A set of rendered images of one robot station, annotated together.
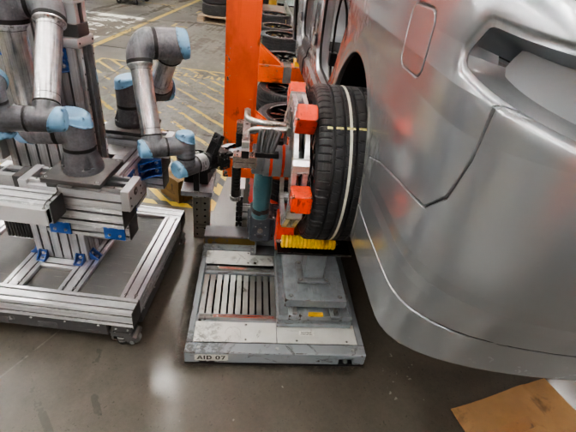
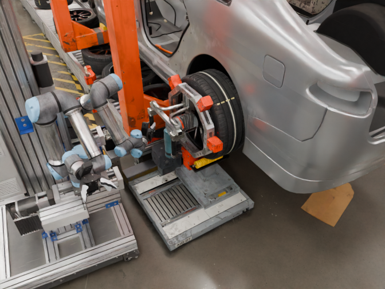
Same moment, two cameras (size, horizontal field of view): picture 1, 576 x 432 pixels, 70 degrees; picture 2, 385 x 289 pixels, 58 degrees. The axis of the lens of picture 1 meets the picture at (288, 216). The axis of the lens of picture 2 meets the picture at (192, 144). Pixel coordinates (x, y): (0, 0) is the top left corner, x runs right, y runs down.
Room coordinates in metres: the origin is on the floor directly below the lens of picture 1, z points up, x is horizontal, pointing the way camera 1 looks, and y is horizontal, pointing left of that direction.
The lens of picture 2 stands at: (-0.29, 0.86, 2.40)
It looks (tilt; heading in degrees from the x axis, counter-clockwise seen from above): 40 degrees down; 336
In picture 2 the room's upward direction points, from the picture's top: straight up
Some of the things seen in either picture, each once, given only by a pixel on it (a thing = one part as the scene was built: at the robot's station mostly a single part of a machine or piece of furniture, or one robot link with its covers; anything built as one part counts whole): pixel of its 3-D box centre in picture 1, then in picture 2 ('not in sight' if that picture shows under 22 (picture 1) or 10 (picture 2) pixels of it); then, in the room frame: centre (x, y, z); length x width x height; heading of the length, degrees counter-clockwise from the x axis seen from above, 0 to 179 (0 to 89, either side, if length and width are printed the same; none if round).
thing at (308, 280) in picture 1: (314, 258); (207, 164); (1.65, -0.16, 0.32); 0.40 x 0.30 x 0.28; 7
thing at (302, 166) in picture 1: (292, 161); (189, 121); (1.62, 0.01, 0.85); 0.54 x 0.07 x 0.54; 7
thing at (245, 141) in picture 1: (267, 128); (181, 113); (1.51, 0.12, 1.03); 0.19 x 0.18 x 0.11; 97
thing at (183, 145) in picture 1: (181, 145); (134, 139); (1.52, 0.46, 0.91); 0.11 x 0.08 x 0.11; 121
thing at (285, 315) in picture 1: (309, 285); (206, 180); (1.65, -0.16, 0.13); 0.50 x 0.36 x 0.10; 7
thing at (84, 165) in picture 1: (81, 156); not in sight; (1.40, 0.81, 0.87); 0.15 x 0.15 x 0.10
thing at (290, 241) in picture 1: (308, 242); (208, 159); (1.52, -0.11, 0.51); 0.29 x 0.06 x 0.06; 97
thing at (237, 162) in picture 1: (244, 159); (177, 135); (1.43, 0.19, 0.93); 0.09 x 0.05 x 0.05; 97
